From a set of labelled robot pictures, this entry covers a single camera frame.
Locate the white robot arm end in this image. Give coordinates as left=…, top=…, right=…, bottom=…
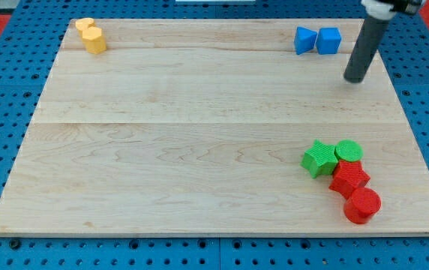
left=361, top=0, right=426, bottom=20

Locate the blue triangle block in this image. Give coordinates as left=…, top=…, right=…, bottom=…
left=293, top=26, right=317, bottom=55

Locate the blue cube block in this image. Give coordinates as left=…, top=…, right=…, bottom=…
left=316, top=28, right=342, bottom=55

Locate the light wooden board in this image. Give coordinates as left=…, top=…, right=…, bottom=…
left=0, top=19, right=429, bottom=238

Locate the green star block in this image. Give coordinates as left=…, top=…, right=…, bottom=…
left=300, top=139, right=338, bottom=179

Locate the green cylinder block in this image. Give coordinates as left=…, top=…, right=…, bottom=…
left=334, top=139, right=364, bottom=162

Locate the red star block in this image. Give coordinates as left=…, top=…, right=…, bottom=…
left=328, top=160, right=371, bottom=200

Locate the yellow hexagon block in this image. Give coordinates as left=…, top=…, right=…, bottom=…
left=82, top=26, right=107, bottom=54

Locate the red cylinder block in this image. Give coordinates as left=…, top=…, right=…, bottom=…
left=343, top=187, right=382, bottom=224

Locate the yellow heart block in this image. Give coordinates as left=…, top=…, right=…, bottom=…
left=75, top=17, right=96, bottom=37

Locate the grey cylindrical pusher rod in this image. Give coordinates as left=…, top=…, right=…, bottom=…
left=343, top=15, right=389, bottom=83

